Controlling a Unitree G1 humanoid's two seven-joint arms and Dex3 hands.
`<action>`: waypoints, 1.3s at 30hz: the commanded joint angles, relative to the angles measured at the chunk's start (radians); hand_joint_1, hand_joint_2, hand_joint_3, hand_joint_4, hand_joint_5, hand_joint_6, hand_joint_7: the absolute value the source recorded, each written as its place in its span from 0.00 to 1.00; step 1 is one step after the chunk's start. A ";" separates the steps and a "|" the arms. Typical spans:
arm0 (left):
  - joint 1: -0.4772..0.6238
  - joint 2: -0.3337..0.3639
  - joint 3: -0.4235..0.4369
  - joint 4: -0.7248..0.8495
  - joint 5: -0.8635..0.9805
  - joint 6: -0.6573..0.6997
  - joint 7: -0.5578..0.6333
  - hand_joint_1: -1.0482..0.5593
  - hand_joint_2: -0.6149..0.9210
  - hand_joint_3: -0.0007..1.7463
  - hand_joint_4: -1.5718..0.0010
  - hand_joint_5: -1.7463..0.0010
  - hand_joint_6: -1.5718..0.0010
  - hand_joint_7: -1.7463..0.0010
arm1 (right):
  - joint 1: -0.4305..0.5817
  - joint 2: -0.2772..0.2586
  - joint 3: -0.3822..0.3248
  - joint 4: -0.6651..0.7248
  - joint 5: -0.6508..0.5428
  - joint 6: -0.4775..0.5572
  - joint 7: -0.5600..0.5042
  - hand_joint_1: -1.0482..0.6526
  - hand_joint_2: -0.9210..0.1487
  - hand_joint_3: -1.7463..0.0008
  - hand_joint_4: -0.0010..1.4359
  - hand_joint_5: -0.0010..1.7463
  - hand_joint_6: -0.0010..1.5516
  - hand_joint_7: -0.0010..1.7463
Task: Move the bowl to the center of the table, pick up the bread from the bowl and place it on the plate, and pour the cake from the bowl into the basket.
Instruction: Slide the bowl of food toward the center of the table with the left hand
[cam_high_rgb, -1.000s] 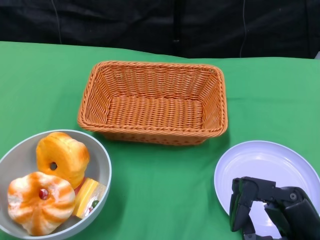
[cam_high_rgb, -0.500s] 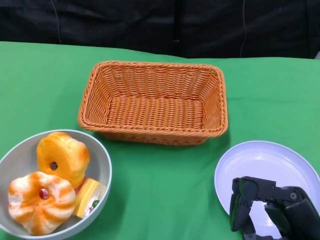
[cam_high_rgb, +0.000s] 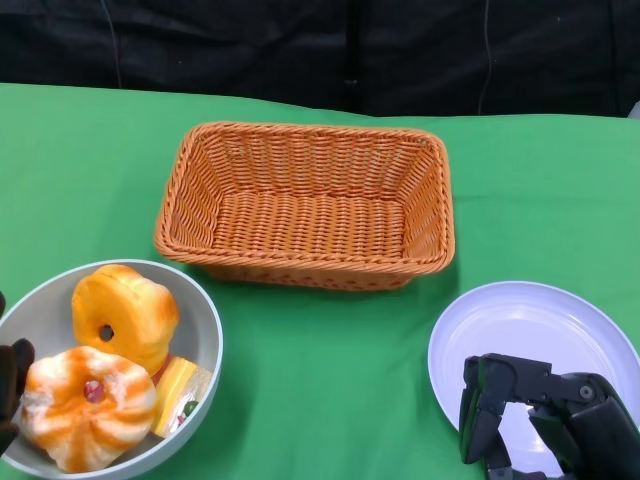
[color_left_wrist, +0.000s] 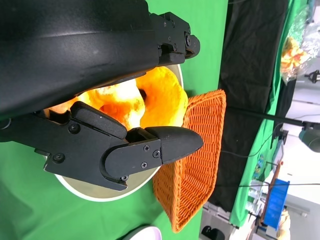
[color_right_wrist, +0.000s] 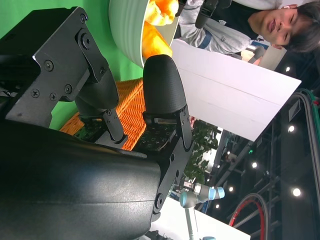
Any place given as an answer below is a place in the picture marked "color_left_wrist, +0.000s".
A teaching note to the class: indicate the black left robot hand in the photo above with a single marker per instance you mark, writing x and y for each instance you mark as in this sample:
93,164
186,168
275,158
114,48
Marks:
62,37

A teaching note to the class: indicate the pale grey-green ceramic bowl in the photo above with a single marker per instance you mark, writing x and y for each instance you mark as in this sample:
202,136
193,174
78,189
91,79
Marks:
100,193

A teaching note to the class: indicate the orange wicker basket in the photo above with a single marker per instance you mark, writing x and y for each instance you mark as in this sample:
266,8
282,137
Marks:
200,150

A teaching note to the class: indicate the white round plate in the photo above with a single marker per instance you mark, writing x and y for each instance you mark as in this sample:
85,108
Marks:
147,233

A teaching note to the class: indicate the green tablecloth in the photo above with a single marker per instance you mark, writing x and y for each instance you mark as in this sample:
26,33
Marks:
25,212

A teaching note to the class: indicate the black backdrop curtain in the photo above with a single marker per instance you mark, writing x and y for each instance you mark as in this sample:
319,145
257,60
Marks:
245,62

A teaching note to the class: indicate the black tripod boom pole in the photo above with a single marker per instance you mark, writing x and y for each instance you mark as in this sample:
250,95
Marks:
262,115

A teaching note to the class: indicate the clear bag of snacks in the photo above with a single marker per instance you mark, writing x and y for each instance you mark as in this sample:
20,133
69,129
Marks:
292,55

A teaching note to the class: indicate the green hanging cloth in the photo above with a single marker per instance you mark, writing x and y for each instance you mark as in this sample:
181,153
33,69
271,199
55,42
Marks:
250,195

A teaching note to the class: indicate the grey-green studio lamp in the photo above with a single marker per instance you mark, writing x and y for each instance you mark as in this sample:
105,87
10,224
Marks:
312,140

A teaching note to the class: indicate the blue plastic bin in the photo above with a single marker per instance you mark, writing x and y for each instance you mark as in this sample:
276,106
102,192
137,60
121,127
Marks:
277,202

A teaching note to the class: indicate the beige soft item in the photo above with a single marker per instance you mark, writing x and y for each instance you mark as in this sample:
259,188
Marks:
283,225

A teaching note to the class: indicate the black camera clamp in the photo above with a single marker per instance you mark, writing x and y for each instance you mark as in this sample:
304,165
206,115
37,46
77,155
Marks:
313,76

